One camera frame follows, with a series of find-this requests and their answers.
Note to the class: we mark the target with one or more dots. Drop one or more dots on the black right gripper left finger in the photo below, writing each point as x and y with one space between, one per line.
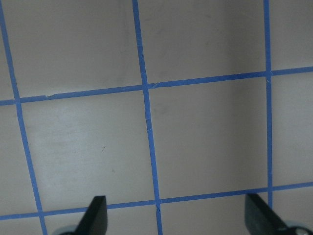
95 219

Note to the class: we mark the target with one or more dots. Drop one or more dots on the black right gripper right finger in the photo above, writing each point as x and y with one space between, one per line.
260 219

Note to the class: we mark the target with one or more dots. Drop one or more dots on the brown paper table cover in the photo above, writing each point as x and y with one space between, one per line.
172 109

